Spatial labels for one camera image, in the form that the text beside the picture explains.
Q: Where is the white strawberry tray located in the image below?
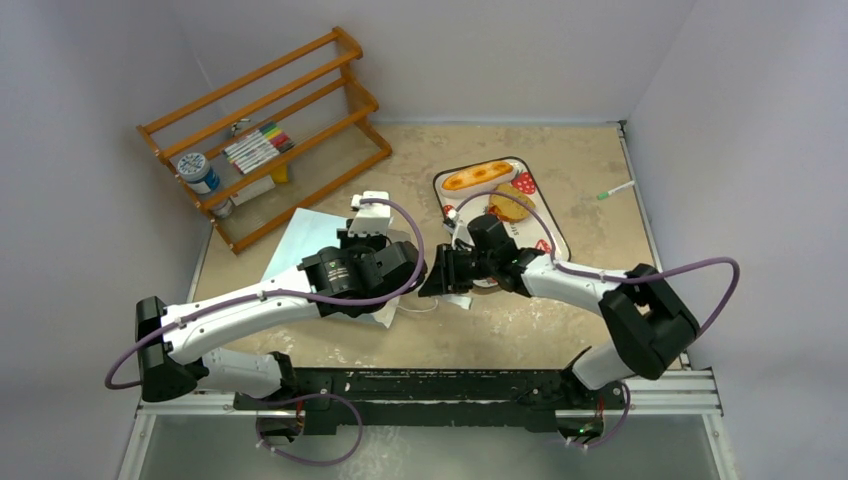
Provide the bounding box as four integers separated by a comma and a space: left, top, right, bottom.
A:
433, 156, 571, 260

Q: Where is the round brown bread slice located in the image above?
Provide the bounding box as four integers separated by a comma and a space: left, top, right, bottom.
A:
487, 183, 536, 223

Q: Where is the light blue paper bag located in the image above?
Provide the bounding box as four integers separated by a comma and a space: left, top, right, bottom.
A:
248, 200, 426, 323

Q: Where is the long fake bread loaf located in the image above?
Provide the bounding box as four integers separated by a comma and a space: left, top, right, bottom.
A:
439, 160, 517, 198

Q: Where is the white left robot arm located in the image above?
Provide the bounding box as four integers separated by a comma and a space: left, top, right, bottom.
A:
134, 233, 426, 409

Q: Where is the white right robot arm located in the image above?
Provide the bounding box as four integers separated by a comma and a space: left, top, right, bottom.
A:
418, 214, 700, 407

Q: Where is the green capped marker pen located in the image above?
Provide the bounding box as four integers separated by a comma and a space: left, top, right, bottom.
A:
596, 180, 635, 201

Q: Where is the yellow sponge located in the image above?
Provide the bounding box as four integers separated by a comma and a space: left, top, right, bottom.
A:
270, 164, 289, 184

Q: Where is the small white box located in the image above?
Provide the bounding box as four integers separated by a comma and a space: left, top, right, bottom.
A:
230, 175, 275, 206

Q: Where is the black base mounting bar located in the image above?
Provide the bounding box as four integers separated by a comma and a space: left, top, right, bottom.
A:
234, 355, 629, 440

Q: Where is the small clear bottle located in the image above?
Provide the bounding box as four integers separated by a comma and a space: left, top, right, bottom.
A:
210, 199, 234, 218

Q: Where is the pack of coloured markers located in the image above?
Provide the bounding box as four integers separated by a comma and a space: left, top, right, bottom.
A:
223, 121, 294, 175

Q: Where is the orange wooden shelf rack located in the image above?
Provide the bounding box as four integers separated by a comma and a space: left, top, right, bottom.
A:
137, 27, 392, 254

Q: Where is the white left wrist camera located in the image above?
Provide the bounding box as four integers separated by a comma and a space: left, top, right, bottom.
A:
347, 191, 391, 237

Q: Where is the aluminium rail frame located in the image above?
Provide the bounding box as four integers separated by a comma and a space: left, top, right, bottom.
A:
118, 369, 740, 479

